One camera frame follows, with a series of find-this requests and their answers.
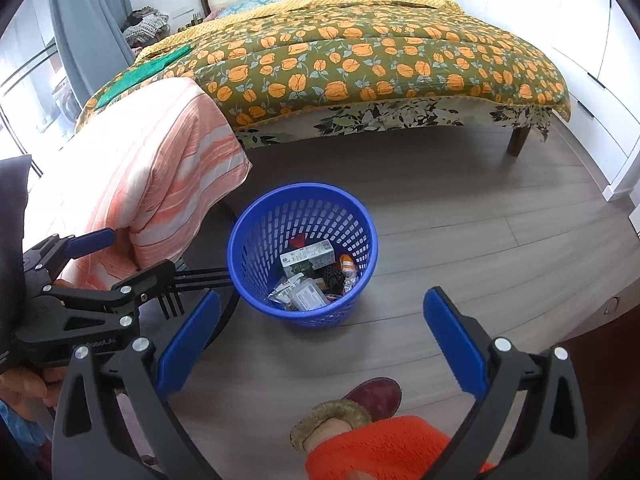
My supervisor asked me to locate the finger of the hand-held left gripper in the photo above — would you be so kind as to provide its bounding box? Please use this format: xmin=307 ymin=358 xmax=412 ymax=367
xmin=22 ymin=228 xmax=117 ymax=288
xmin=42 ymin=259 xmax=177 ymax=336

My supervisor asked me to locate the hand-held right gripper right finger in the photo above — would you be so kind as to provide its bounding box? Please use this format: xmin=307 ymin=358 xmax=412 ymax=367
xmin=420 ymin=286 xmax=591 ymax=480

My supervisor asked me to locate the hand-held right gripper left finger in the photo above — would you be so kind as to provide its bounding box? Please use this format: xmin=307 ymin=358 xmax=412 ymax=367
xmin=52 ymin=289 xmax=236 ymax=480

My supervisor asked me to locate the blue plastic mesh basket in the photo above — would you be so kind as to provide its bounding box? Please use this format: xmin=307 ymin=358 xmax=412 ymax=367
xmin=227 ymin=183 xmax=378 ymax=328

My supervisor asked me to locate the grey plastic blister pack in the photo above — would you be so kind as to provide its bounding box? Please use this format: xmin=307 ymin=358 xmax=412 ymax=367
xmin=290 ymin=282 xmax=331 ymax=311

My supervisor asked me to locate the printed drink carton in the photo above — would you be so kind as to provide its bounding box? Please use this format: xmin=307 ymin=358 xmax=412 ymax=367
xmin=281 ymin=241 xmax=335 ymax=279

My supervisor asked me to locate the person's left forearm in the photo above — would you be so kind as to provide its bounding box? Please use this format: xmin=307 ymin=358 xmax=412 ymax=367
xmin=0 ymin=395 xmax=53 ymax=466

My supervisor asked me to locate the person's left hand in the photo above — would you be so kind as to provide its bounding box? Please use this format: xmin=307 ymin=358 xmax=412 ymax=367
xmin=0 ymin=367 xmax=66 ymax=411

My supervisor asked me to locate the maroon fur-lined slipper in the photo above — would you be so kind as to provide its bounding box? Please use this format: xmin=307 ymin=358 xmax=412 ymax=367
xmin=290 ymin=377 xmax=402 ymax=453

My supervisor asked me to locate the washing machine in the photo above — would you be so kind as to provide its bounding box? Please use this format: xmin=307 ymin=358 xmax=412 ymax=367
xmin=52 ymin=77 xmax=81 ymax=123

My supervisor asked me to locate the dark brown wooden furniture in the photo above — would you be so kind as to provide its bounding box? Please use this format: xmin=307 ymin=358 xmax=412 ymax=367
xmin=555 ymin=295 xmax=640 ymax=411

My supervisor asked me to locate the black framed sliding glass door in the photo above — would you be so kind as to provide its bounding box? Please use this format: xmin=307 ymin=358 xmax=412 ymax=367
xmin=0 ymin=0 xmax=66 ymax=171

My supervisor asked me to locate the green folded cloth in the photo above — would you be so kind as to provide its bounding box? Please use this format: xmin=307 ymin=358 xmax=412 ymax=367
xmin=95 ymin=44 xmax=193 ymax=109

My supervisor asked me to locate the pile of clothes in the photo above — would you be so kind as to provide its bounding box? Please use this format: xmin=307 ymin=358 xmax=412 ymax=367
xmin=122 ymin=7 xmax=171 ymax=46

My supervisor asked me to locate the grey-blue curtain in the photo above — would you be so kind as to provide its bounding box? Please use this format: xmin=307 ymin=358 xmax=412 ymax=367
xmin=47 ymin=0 xmax=133 ymax=106

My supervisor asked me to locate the floral bed skirt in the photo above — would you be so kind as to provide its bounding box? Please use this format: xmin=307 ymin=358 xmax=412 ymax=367
xmin=235 ymin=97 xmax=553 ymax=150

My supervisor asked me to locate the teal patterned pillow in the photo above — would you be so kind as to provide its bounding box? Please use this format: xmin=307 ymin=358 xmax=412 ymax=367
xmin=217 ymin=0 xmax=301 ymax=18

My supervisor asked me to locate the yellow blanket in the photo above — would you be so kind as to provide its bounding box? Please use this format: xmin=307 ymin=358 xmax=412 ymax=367
xmin=132 ymin=0 xmax=463 ymax=61

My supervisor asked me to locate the white wardrobe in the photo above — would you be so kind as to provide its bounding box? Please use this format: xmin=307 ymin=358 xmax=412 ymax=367
xmin=440 ymin=0 xmax=640 ymax=203

